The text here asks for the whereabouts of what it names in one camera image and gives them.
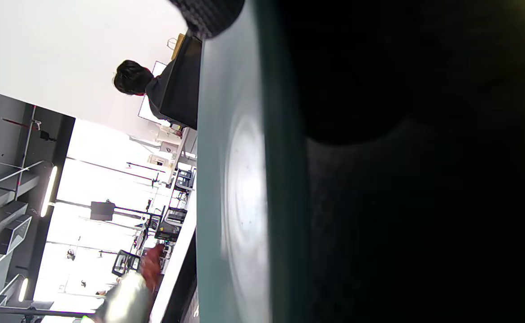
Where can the person's right hand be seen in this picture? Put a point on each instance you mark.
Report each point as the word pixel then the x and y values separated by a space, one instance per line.
pixel 423 179

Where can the brown cardboard box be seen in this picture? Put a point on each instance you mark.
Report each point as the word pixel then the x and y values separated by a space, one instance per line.
pixel 179 45

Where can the clear glass cup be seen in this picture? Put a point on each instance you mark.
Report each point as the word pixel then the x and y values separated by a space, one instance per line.
pixel 171 43

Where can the black mesh office chair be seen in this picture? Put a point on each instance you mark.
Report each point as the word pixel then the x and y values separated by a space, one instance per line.
pixel 125 263

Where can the black hanging monitor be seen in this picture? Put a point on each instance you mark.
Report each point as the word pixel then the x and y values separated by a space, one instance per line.
pixel 102 211

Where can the long ceiling light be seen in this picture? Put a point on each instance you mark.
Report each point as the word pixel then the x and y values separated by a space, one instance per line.
pixel 49 190
pixel 23 290

